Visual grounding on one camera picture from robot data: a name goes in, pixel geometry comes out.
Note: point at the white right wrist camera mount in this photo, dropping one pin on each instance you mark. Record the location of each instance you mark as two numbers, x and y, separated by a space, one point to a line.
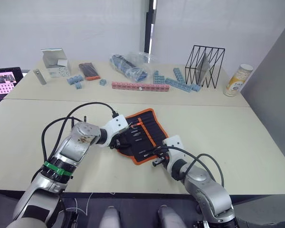
174 145

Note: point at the black orange tool roll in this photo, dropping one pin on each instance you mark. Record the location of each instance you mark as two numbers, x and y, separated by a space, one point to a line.
154 133

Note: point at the long blue terminal strip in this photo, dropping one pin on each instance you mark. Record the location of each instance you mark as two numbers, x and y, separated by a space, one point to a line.
183 85

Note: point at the grey sheet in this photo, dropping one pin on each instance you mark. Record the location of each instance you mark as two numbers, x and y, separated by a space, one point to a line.
203 66

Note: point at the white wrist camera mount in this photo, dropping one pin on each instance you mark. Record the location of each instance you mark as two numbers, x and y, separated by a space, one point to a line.
174 145
116 123

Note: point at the grey metal block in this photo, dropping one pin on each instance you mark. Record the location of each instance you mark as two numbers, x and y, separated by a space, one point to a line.
40 77

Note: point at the open white cardboard box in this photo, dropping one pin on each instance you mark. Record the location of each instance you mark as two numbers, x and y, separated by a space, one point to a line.
54 61

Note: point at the black orange flat case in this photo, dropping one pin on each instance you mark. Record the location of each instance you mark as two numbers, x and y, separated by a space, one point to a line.
89 70

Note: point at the clear bag of blue blocks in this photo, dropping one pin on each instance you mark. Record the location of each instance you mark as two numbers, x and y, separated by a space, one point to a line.
130 66

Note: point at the yellow white canister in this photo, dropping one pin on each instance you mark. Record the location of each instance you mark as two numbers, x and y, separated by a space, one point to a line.
237 80

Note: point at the blue terminal block cluster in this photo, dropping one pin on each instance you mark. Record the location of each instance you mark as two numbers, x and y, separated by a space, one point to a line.
74 79

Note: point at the small blue terminal block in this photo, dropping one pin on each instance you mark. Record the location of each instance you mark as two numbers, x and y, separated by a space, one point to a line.
103 82
78 85

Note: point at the black vertical post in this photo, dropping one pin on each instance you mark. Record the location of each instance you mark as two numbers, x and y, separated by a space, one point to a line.
150 26

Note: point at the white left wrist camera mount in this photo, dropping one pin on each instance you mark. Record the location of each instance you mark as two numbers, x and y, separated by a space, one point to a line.
116 123

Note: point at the grey partition panel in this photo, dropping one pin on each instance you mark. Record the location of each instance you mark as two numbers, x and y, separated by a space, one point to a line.
275 95

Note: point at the stacked blue terminal blocks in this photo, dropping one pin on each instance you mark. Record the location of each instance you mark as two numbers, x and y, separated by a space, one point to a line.
159 78

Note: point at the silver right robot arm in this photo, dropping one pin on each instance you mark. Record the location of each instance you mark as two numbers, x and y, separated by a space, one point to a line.
204 183

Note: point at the short blue terminal strip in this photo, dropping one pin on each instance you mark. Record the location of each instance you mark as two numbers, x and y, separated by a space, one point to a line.
178 74

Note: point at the pink terminal block strip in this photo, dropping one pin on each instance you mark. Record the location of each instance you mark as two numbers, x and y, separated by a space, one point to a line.
140 86

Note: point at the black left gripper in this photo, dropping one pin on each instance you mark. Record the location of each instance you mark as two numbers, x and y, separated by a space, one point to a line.
117 142

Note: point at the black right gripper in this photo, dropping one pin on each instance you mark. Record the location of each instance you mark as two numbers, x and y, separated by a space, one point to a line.
164 158

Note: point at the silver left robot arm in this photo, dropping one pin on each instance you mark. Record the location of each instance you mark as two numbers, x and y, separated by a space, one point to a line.
73 147

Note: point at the open laptop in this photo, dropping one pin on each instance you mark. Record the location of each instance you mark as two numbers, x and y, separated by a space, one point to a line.
2 82

